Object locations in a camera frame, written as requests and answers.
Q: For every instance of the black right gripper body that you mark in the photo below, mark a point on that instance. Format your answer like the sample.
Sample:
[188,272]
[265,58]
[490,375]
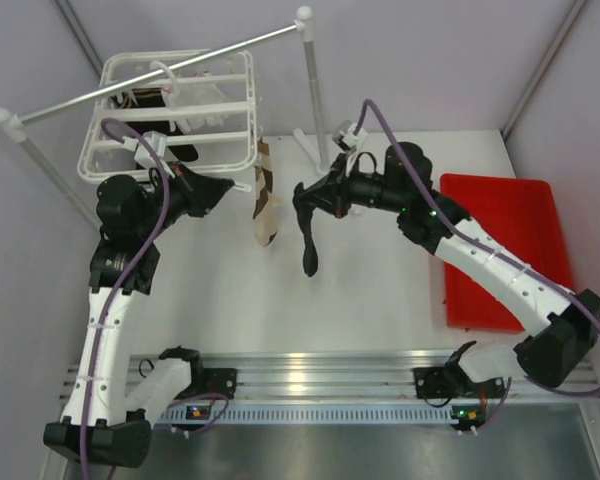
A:
[348,189]

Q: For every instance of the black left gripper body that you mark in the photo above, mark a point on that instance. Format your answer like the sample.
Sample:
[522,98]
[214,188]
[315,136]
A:
[184,197]

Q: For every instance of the black sock pile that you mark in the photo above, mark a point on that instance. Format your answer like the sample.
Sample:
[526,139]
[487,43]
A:
[304,209]

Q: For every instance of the brown cream striped sock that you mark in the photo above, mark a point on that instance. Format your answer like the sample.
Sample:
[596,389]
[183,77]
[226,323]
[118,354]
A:
[263,178]
[265,218]

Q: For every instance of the white plastic clip hanger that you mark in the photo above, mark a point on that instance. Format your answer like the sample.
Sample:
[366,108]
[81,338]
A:
[102,157]

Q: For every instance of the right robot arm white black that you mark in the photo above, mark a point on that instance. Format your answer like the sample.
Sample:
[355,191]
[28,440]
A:
[560,326]

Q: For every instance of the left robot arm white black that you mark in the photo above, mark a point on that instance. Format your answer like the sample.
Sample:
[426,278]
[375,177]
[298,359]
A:
[105,423]

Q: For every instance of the white red hanging sock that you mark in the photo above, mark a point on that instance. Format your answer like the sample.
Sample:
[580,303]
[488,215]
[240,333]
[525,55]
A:
[175,96]

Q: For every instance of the black striped hanging sock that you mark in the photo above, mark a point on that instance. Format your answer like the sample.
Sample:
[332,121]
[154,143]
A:
[145,98]

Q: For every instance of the metal drying rack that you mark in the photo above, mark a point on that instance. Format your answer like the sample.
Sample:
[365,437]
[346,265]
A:
[14,124]

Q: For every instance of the red plastic tray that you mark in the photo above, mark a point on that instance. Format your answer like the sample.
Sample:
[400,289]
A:
[522,216]

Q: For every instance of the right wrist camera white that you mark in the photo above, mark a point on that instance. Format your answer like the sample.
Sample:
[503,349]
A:
[349,136]

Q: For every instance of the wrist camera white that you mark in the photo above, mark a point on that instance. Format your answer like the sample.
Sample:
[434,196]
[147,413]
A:
[349,136]
[144,157]

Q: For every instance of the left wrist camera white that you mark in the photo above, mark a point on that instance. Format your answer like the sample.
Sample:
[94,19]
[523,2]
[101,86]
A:
[144,157]

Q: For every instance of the aluminium mounting rail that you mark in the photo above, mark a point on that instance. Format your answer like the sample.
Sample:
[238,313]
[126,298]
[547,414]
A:
[341,389]

